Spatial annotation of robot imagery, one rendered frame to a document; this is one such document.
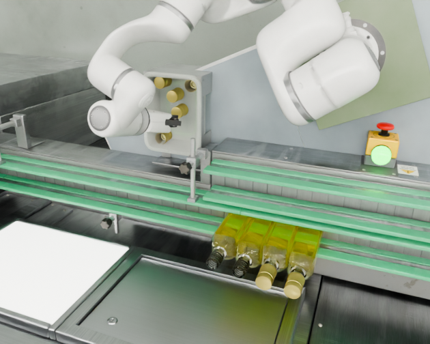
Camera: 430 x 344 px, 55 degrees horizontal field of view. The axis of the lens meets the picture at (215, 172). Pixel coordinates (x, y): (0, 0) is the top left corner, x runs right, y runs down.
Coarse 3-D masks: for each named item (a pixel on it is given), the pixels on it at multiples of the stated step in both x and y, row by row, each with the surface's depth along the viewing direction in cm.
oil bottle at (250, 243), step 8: (248, 224) 99; (256, 224) 99; (264, 224) 99; (272, 224) 100; (248, 232) 95; (256, 232) 95; (264, 232) 96; (240, 240) 92; (248, 240) 92; (256, 240) 92; (264, 240) 93; (240, 248) 90; (248, 248) 90; (256, 248) 90; (256, 256) 90; (256, 264) 91
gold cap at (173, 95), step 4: (176, 88) 115; (180, 88) 116; (168, 92) 113; (172, 92) 113; (176, 92) 113; (180, 92) 115; (168, 96) 114; (172, 96) 113; (176, 96) 113; (180, 96) 114; (172, 100) 114; (176, 100) 113
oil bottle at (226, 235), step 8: (232, 216) 101; (240, 216) 101; (248, 216) 102; (224, 224) 98; (232, 224) 98; (240, 224) 98; (216, 232) 94; (224, 232) 94; (232, 232) 94; (240, 232) 95; (216, 240) 92; (224, 240) 92; (232, 240) 92; (224, 248) 91; (232, 248) 92; (232, 256) 93
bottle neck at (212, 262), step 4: (216, 248) 91; (220, 248) 91; (212, 252) 90; (216, 252) 89; (220, 252) 90; (224, 252) 91; (212, 256) 88; (216, 256) 88; (220, 256) 89; (224, 256) 90; (208, 260) 88; (212, 260) 90; (216, 260) 87; (220, 260) 88; (208, 264) 88; (212, 264) 89; (216, 264) 87; (212, 268) 88; (216, 268) 88
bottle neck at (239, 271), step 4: (240, 256) 90; (244, 256) 89; (248, 256) 89; (240, 260) 88; (244, 260) 88; (248, 260) 89; (236, 264) 86; (240, 264) 86; (244, 264) 87; (248, 264) 88; (236, 268) 86; (240, 268) 85; (244, 268) 86; (232, 272) 87; (236, 272) 87; (240, 272) 88; (244, 272) 85; (236, 276) 87; (240, 276) 86
